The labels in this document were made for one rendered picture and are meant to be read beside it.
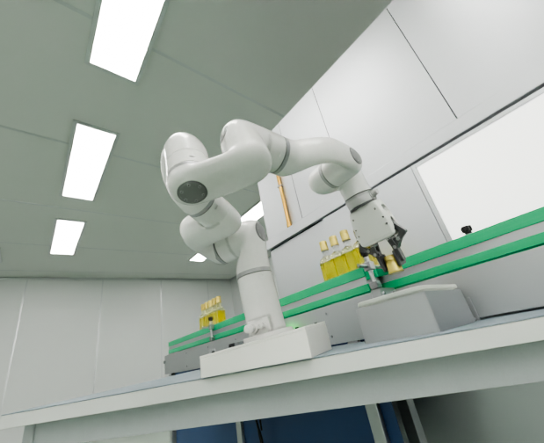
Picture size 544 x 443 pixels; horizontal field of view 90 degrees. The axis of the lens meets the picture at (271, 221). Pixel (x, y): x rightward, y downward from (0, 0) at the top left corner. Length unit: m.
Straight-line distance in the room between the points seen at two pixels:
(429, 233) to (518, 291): 0.36
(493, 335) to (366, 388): 0.24
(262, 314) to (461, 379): 0.40
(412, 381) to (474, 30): 1.20
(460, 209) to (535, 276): 0.34
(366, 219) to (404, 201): 0.47
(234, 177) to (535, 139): 0.91
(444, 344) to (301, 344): 0.25
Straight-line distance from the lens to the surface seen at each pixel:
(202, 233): 0.68
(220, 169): 0.48
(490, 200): 1.10
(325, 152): 0.61
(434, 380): 0.64
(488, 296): 0.89
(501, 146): 1.14
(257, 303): 0.69
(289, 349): 0.59
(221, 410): 0.74
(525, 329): 0.62
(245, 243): 0.72
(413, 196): 1.18
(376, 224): 0.72
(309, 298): 1.09
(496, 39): 1.36
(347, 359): 0.59
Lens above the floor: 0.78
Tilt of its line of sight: 25 degrees up
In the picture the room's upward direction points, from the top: 11 degrees counter-clockwise
